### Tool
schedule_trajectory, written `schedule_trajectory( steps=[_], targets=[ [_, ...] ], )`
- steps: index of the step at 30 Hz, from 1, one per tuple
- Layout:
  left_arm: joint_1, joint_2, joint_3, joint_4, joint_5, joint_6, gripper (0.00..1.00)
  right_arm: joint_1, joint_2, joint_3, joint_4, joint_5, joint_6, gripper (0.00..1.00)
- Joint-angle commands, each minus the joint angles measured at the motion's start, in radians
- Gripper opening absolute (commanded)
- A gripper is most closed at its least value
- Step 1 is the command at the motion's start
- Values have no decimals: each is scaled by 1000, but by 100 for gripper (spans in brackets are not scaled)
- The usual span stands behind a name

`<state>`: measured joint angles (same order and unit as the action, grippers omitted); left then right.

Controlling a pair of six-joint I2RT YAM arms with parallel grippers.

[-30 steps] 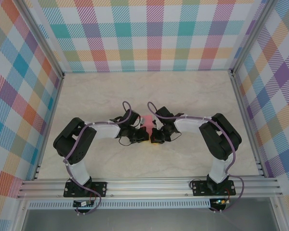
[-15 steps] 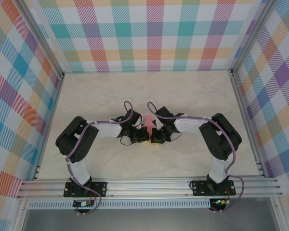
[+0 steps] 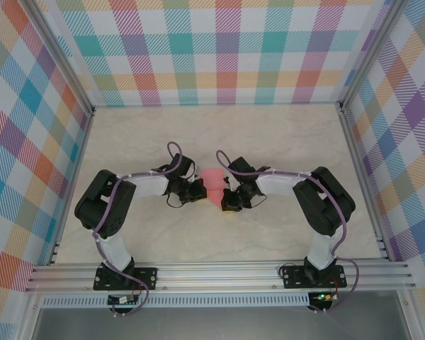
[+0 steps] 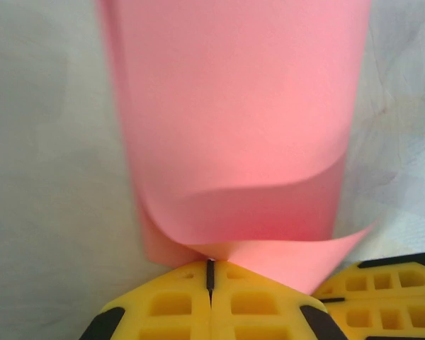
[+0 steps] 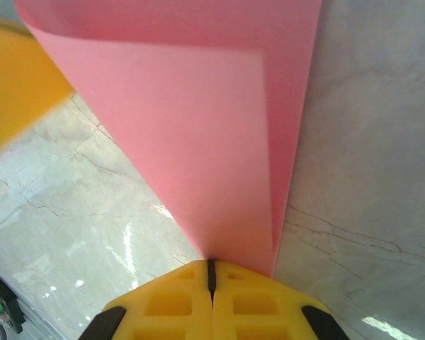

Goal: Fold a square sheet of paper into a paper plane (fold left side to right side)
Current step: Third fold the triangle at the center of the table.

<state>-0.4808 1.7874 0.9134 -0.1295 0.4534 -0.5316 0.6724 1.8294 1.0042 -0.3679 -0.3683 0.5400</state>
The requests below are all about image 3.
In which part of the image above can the pink square cloth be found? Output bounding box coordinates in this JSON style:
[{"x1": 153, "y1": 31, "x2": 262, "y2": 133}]
[{"x1": 200, "y1": 168, "x2": 227, "y2": 212}]

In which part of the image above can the grey metal panel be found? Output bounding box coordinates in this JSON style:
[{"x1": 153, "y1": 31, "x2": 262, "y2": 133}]
[{"x1": 31, "y1": 306, "x2": 412, "y2": 340}]

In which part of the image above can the circuit board with label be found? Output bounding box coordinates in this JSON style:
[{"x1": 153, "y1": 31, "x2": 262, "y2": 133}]
[{"x1": 107, "y1": 295, "x2": 139, "y2": 305}]

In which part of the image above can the thin black right gripper cable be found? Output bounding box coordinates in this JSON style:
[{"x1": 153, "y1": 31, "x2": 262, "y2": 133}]
[{"x1": 247, "y1": 193, "x2": 266, "y2": 209}]

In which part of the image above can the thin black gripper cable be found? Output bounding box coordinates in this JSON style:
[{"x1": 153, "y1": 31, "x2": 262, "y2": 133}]
[
  {"x1": 247, "y1": 193, "x2": 266, "y2": 209},
  {"x1": 165, "y1": 193, "x2": 185, "y2": 210}
]

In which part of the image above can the thin black left gripper cable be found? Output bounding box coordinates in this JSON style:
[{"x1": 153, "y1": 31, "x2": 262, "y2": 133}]
[{"x1": 165, "y1": 193, "x2": 185, "y2": 210}]

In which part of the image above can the aluminium mounting rail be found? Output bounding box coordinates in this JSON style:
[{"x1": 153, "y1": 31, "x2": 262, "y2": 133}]
[{"x1": 24, "y1": 261, "x2": 417, "y2": 293}]

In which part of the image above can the slotted grey cable duct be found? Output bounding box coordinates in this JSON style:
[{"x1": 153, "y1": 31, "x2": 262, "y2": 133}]
[{"x1": 40, "y1": 293, "x2": 311, "y2": 308}]

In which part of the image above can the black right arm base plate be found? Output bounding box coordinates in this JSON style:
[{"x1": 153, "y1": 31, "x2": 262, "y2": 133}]
[{"x1": 281, "y1": 265, "x2": 348, "y2": 290}]

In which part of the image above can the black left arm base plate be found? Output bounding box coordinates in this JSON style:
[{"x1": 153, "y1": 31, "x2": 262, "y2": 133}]
[{"x1": 93, "y1": 267, "x2": 159, "y2": 291}]

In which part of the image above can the aluminium table side rail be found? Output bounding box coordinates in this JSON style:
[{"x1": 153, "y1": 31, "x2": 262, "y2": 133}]
[
  {"x1": 336, "y1": 102, "x2": 390, "y2": 261},
  {"x1": 49, "y1": 109, "x2": 96, "y2": 265}
]

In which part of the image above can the aluminium frame post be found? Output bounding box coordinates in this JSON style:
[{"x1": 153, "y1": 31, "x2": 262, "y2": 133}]
[
  {"x1": 28, "y1": 0, "x2": 96, "y2": 116},
  {"x1": 339, "y1": 0, "x2": 403, "y2": 111}
]

